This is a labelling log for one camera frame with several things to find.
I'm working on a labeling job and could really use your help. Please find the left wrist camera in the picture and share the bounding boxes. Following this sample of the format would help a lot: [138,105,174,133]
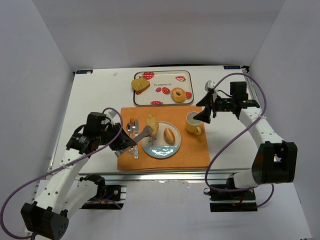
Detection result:
[105,110,117,125]

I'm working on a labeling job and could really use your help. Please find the silver serving tongs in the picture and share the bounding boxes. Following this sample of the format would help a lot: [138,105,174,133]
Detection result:
[115,125,153,157]

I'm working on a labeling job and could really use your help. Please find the orange woven placemat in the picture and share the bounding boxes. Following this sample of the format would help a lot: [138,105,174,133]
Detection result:
[117,105,210,171]

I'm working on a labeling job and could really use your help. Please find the sesame bread roll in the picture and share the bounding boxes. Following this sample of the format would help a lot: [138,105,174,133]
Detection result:
[163,128,176,145]

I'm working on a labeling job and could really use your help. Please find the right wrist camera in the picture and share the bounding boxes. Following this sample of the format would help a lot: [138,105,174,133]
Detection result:
[204,80,219,102]

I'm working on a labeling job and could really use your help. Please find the long brown pastry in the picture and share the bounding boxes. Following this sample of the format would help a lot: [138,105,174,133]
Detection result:
[146,114,159,137]

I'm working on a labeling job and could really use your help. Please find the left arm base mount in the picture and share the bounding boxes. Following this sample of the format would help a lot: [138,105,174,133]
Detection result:
[81,185,127,210]

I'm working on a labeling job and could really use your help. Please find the toast slice with herbs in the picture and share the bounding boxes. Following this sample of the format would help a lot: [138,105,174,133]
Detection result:
[131,76,150,94]

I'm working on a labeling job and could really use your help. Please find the silver fork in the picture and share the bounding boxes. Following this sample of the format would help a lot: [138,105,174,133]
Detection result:
[129,117,135,155]

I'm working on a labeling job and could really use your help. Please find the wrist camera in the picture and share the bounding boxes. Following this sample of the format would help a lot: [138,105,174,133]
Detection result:
[204,80,219,102]
[105,110,117,125]

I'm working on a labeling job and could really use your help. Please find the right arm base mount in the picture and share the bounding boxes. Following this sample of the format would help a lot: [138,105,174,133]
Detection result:
[203,187,258,213]

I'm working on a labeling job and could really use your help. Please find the silver spoon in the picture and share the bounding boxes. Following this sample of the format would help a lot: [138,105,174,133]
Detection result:
[126,123,132,134]

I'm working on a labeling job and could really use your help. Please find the aluminium table frame rail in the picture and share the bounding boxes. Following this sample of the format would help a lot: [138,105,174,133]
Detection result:
[96,170,232,182]

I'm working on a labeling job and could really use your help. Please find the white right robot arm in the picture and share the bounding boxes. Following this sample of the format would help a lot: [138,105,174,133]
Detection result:
[194,80,298,190]

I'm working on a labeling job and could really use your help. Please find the cream and blue plate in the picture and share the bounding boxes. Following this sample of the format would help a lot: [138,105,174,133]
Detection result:
[140,121,182,159]

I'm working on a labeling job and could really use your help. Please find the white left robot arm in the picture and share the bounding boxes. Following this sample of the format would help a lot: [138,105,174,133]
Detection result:
[21,108,135,240]

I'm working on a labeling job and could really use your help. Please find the strawberry print tray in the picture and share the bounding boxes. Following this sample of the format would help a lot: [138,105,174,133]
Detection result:
[133,70,194,107]

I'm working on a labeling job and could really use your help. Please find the yellow mug white inside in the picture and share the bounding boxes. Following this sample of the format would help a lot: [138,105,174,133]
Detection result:
[185,111,202,135]

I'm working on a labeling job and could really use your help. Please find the sugared bagel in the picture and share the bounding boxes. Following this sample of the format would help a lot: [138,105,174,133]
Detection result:
[170,87,186,103]

